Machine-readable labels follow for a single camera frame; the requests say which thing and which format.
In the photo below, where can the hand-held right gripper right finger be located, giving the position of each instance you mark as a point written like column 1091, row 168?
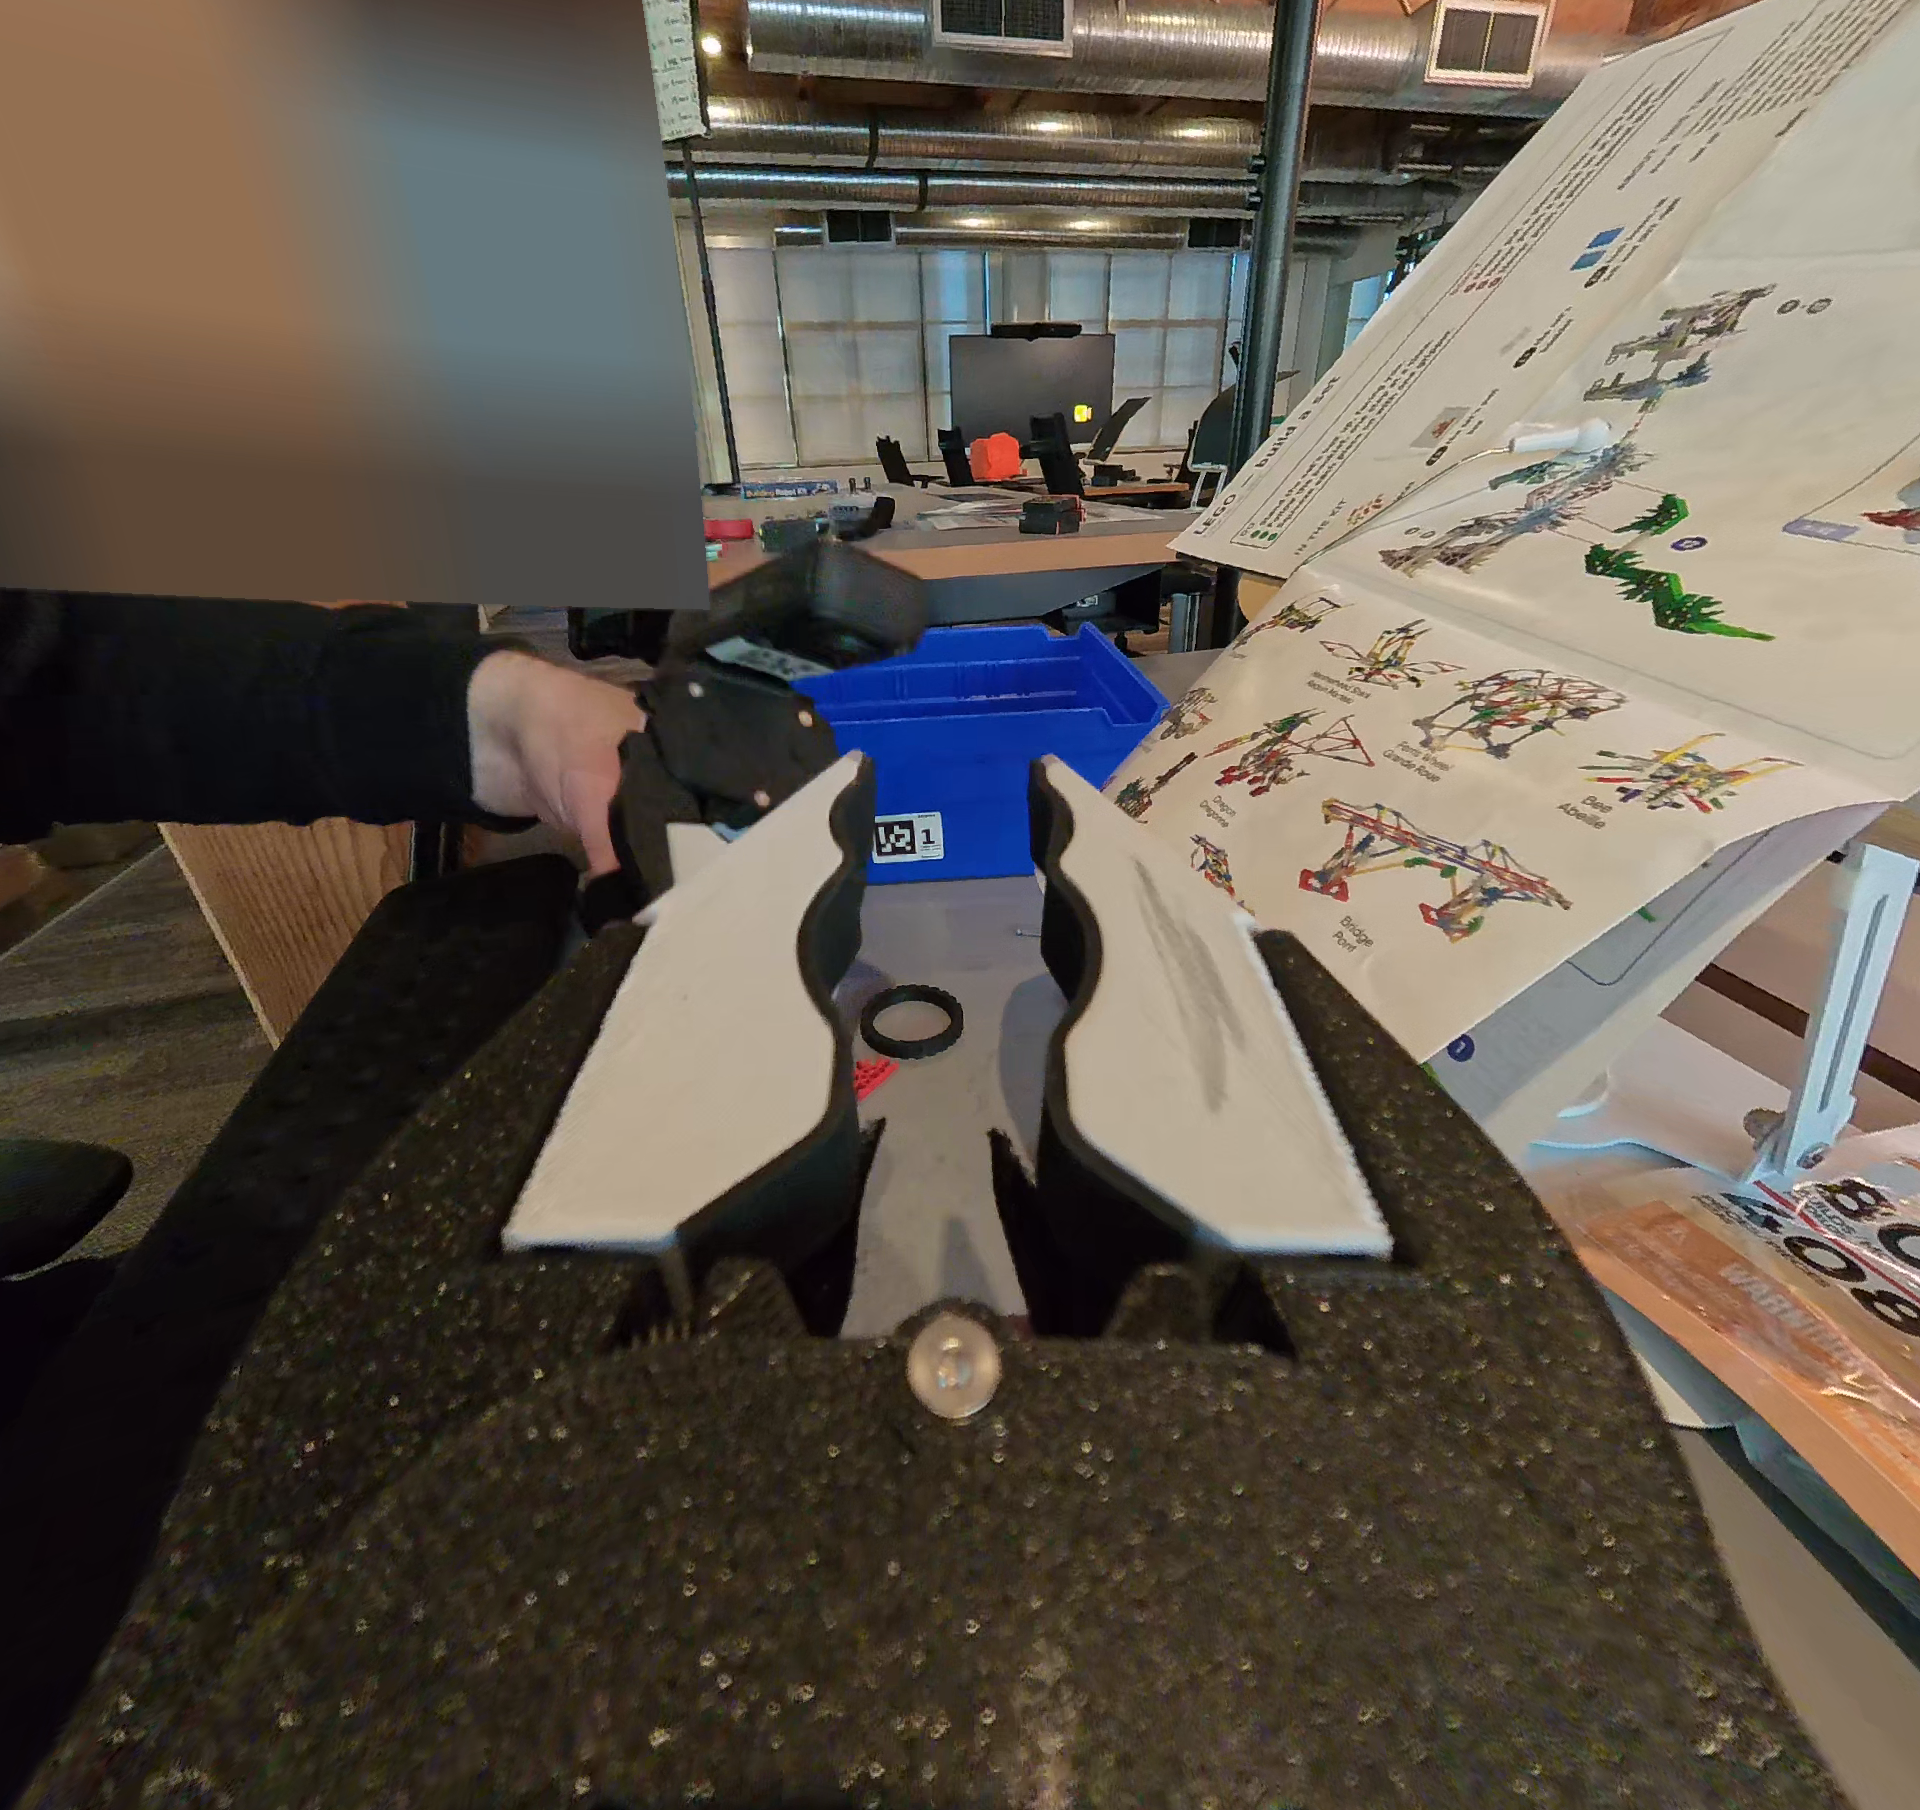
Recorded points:
column 1200, row 1060

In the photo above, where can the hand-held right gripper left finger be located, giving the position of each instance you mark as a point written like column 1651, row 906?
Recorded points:
column 691, row 1060

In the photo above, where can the blue plastic bin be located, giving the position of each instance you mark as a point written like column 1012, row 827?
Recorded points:
column 990, row 760

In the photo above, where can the person's left forearm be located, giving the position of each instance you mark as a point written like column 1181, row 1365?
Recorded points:
column 225, row 716

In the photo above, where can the person's left hand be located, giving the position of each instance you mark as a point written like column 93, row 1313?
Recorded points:
column 549, row 754

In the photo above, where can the red connector piece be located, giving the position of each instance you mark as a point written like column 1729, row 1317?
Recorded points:
column 879, row 1078

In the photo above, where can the wooden office desk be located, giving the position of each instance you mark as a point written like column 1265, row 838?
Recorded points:
column 1052, row 551

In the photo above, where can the orange plastic object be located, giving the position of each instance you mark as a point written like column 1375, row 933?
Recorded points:
column 995, row 458

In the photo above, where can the small black box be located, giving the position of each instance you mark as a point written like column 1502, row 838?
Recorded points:
column 1052, row 517

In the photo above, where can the wooden partition panel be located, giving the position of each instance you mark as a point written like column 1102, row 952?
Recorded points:
column 300, row 924

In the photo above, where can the black monitor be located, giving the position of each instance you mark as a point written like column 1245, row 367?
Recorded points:
column 1032, row 393

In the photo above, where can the clear plastic parts bag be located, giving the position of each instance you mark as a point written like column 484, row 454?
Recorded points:
column 1725, row 1285

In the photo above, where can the black mesh office chair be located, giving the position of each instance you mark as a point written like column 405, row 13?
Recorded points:
column 1222, row 439

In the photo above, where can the black chair seat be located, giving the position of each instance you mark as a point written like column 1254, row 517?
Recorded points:
column 60, row 1204

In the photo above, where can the cardboard box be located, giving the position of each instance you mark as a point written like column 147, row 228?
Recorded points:
column 60, row 866

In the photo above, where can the white sign on stand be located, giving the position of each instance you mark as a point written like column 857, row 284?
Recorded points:
column 675, row 64

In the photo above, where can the white page holder clip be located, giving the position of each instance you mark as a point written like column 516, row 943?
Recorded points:
column 1559, row 436

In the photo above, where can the white air vent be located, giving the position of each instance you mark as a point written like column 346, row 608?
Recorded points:
column 1485, row 43
column 1001, row 4

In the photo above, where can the black metal pole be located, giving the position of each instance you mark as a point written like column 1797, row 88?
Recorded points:
column 1291, row 116

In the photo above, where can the white text instruction sheet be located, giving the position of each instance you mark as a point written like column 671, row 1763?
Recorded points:
column 1650, row 265

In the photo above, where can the silver ventilation duct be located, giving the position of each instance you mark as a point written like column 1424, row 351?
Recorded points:
column 1200, row 40

